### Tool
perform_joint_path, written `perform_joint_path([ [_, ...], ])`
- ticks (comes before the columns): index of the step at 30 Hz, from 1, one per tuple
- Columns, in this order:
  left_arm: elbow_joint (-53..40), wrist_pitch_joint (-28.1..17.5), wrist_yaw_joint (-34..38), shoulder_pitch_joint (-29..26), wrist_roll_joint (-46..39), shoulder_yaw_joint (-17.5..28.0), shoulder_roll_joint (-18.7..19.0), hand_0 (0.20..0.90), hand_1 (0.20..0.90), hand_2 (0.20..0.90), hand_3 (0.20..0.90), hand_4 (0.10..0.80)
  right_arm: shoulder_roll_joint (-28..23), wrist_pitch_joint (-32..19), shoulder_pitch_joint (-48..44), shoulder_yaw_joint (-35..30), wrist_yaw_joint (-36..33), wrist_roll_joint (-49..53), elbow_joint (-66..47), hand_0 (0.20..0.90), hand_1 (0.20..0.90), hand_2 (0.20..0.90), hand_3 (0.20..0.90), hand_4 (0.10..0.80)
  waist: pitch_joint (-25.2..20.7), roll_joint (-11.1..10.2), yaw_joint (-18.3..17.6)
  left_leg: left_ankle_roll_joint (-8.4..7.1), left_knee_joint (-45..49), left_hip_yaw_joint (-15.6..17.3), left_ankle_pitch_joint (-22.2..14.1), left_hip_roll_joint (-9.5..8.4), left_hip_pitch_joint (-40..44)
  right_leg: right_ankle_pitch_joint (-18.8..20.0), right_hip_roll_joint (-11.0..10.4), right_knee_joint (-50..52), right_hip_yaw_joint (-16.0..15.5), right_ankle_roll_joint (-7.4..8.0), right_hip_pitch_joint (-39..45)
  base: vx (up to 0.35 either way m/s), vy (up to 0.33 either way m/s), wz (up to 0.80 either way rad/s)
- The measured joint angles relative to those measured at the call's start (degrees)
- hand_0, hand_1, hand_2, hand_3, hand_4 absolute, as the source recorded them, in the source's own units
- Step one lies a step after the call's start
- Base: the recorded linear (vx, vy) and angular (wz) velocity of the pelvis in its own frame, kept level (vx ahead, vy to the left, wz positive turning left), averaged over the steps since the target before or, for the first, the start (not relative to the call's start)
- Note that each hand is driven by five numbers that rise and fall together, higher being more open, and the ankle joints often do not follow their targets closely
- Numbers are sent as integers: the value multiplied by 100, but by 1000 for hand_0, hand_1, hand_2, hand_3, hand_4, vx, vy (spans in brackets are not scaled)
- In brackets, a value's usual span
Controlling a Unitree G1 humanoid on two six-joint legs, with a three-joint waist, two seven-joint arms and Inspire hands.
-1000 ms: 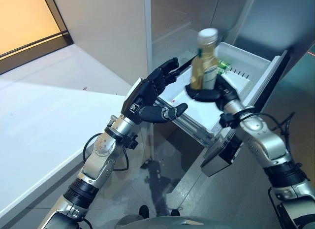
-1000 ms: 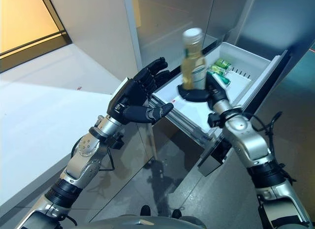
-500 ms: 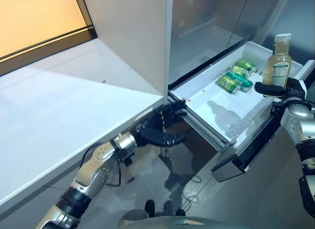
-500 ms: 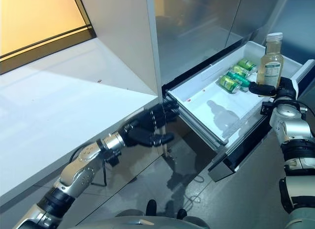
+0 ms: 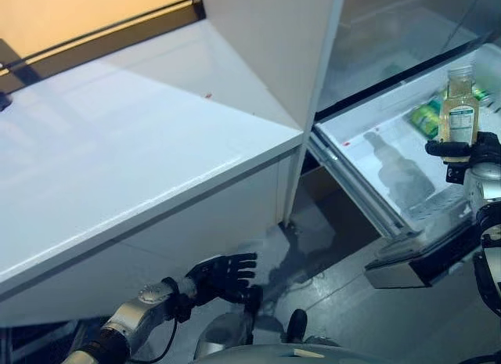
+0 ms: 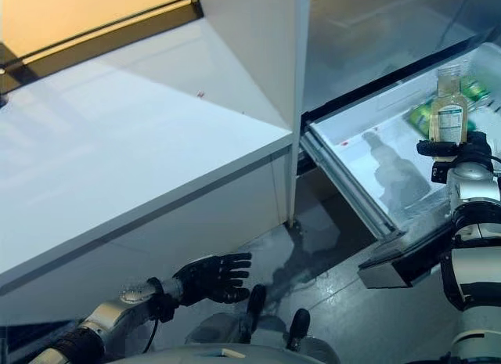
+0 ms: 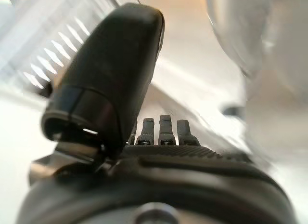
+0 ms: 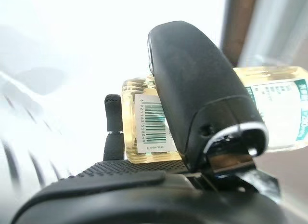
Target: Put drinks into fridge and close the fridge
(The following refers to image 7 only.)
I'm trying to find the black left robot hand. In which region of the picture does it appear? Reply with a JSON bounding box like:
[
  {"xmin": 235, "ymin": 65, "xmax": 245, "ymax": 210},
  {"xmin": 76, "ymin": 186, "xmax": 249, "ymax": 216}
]
[{"xmin": 14, "ymin": 2, "xmax": 299, "ymax": 224}]

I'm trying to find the fridge drawer with white bin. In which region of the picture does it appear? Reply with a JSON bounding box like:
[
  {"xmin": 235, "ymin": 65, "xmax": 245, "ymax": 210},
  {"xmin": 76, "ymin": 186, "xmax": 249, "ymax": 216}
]
[{"xmin": 0, "ymin": 0, "xmax": 308, "ymax": 224}]

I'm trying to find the beige drink bottle white cap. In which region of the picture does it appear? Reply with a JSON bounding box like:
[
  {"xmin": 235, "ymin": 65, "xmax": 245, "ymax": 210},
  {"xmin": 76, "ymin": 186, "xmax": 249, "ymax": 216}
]
[{"xmin": 204, "ymin": 0, "xmax": 308, "ymax": 167}]

